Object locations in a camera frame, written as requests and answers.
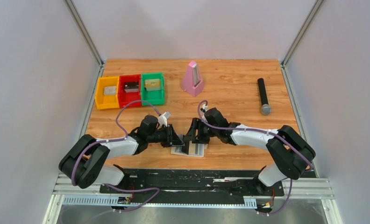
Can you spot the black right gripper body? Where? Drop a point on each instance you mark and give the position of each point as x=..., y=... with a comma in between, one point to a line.
x=213, y=131

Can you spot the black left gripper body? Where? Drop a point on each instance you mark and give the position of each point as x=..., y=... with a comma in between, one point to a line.
x=160, y=136

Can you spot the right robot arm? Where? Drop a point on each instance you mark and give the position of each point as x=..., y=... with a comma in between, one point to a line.
x=291, y=154

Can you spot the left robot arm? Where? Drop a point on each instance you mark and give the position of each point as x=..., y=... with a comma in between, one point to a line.
x=85, y=164

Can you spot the gold card stack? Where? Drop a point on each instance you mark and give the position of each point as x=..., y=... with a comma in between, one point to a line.
x=152, y=84

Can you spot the black card stack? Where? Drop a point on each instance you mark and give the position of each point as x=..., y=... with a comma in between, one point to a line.
x=130, y=87

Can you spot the silver card stack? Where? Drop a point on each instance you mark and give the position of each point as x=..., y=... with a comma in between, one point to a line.
x=110, y=90

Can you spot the pink metronome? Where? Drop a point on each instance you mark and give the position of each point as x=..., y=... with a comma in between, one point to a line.
x=192, y=82

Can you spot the black silver microphone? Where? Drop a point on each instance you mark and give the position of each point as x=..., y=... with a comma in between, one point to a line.
x=265, y=107

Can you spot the green plastic bin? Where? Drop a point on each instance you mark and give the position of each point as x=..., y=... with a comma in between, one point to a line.
x=153, y=97

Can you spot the red plastic bin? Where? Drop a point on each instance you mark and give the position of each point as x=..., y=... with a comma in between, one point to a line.
x=125, y=98

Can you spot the yellow plastic bin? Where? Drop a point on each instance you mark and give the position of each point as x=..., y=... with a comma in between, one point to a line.
x=106, y=102

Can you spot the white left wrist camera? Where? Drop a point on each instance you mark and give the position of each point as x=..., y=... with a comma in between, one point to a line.
x=163, y=118

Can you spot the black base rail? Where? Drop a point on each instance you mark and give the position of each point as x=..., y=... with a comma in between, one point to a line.
x=194, y=188

